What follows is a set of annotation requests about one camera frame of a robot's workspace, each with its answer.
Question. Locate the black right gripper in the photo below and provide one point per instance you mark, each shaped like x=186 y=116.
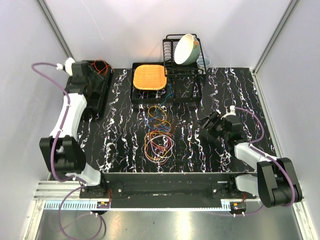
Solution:
x=215 y=118

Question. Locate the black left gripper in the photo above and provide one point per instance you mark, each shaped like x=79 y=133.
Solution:
x=97 y=80

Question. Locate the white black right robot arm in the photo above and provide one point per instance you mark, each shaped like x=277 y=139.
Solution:
x=275 y=183

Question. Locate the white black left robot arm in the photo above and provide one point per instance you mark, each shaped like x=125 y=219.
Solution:
x=62 y=154

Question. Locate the black compartment bin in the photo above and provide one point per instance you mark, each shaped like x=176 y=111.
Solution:
x=96 y=103

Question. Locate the black flat tray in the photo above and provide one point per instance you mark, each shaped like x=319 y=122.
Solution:
x=177 y=90

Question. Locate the light blue cup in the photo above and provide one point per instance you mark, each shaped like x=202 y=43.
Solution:
x=203 y=62

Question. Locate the white ceramic bowl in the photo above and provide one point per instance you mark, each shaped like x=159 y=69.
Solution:
x=187 y=50

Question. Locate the black wire dish rack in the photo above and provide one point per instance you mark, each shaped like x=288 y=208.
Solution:
x=173 y=70

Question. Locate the grey cable duct strip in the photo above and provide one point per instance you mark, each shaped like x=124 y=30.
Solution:
x=154 y=203

